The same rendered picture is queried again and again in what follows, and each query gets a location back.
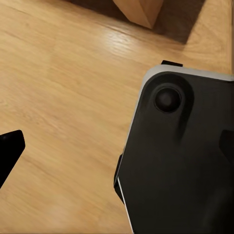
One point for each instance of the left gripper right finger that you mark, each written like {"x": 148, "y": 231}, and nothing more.
{"x": 226, "y": 145}

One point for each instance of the bed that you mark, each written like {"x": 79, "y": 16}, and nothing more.
{"x": 142, "y": 12}

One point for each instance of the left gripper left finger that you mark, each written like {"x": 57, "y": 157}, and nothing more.
{"x": 11, "y": 147}

